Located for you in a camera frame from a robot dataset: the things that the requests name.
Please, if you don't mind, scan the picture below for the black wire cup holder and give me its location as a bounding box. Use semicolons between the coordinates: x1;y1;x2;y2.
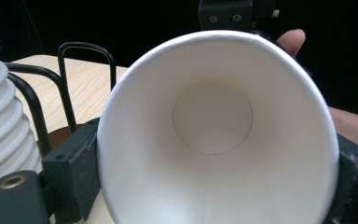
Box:
4;41;117;157

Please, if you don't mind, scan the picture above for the single white paper cup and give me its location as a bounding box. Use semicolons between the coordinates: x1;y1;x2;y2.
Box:
96;29;340;224

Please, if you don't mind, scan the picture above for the stack of white paper cups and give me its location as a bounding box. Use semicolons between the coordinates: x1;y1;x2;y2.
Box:
0;14;45;206

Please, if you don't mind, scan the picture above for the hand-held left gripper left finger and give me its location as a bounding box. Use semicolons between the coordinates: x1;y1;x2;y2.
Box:
41;117;103;224

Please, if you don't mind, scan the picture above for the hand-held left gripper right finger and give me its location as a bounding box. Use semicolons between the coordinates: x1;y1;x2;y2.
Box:
324;133;358;224

